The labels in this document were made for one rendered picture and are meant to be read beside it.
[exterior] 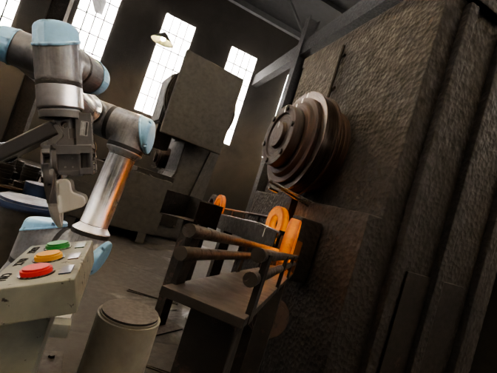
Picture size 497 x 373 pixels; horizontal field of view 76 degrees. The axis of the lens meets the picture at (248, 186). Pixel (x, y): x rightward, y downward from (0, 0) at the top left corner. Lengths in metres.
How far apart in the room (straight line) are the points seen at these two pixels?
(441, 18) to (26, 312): 1.36
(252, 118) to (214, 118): 8.22
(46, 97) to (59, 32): 0.11
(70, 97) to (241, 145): 11.42
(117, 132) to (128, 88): 10.46
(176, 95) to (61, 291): 3.54
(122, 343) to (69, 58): 0.51
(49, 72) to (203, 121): 3.42
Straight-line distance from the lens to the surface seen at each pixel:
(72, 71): 0.67
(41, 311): 0.53
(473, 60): 1.46
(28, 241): 1.15
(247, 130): 12.12
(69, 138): 0.67
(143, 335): 0.66
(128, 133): 1.08
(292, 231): 0.91
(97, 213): 1.09
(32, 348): 0.63
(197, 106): 4.01
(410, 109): 1.22
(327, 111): 1.32
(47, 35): 0.68
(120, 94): 11.51
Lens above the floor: 0.79
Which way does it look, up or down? 3 degrees up
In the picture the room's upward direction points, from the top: 18 degrees clockwise
